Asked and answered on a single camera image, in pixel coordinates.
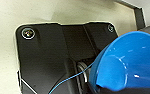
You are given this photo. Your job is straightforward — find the blue bowl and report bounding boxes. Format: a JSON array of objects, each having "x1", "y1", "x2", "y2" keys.
[{"x1": 88, "y1": 30, "x2": 150, "y2": 93}]

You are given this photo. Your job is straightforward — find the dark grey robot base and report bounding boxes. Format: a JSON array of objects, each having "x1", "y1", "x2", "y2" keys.
[{"x1": 13, "y1": 21, "x2": 120, "y2": 94}]

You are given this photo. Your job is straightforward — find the round lit base button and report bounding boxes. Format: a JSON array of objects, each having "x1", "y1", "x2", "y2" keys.
[{"x1": 21, "y1": 27, "x2": 35, "y2": 40}]

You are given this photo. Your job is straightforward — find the blue cable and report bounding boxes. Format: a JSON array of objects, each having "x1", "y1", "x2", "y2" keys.
[{"x1": 48, "y1": 64, "x2": 94, "y2": 94}]

